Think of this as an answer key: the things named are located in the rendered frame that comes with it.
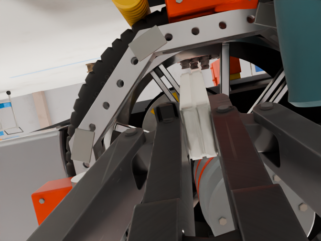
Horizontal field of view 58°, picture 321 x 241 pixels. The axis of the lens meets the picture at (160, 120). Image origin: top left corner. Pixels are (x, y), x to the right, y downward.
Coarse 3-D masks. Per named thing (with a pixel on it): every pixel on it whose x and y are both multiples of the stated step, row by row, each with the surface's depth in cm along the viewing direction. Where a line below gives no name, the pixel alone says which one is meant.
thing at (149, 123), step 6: (174, 90) 97; (162, 96) 98; (156, 102) 98; (162, 102) 98; (150, 108) 98; (150, 114) 98; (144, 120) 99; (150, 120) 99; (144, 126) 99; (150, 126) 99
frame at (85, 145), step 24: (168, 24) 47; (192, 24) 47; (216, 24) 46; (240, 24) 46; (264, 24) 46; (144, 48) 47; (168, 48) 47; (192, 48) 53; (120, 72) 48; (144, 72) 52; (120, 96) 48; (96, 120) 49; (72, 144) 50; (96, 144) 52
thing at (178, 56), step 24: (216, 48) 65; (240, 48) 63; (264, 48) 57; (168, 72) 58; (168, 96) 58; (264, 96) 58; (120, 120) 64; (312, 120) 69; (192, 168) 60; (312, 240) 59
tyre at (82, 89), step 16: (272, 0) 54; (160, 16) 55; (128, 32) 56; (112, 48) 56; (96, 64) 57; (112, 64) 56; (96, 80) 57; (80, 96) 57; (96, 96) 57; (80, 112) 57
